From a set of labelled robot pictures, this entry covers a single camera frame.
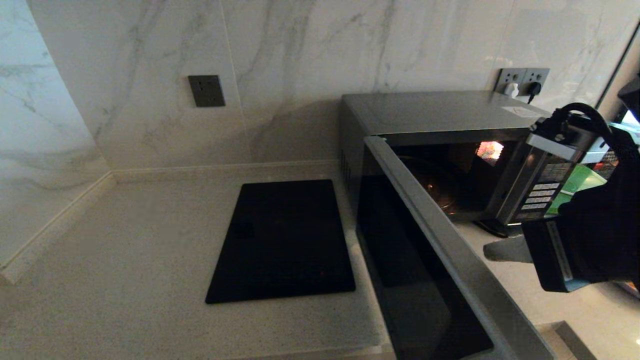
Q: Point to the grey paired wall socket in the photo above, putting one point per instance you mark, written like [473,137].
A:
[538,74]
[509,75]

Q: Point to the white power plug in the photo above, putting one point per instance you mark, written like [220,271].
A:
[511,90]

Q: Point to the right wrist camera assembly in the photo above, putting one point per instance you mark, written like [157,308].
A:
[552,145]

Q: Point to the black induction cooktop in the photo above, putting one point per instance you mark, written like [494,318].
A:
[285,240]

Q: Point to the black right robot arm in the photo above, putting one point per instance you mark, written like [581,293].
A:
[610,200]

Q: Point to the green cutting board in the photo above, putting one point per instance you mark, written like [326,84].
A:
[580,182]

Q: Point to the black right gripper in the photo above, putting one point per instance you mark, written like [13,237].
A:
[590,260]

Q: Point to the single grey wall socket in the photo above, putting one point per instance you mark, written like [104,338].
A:
[206,91]

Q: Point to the black power plug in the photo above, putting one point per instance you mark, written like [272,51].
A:
[534,88]

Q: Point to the black glass microwave door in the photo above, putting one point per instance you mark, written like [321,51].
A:
[415,260]

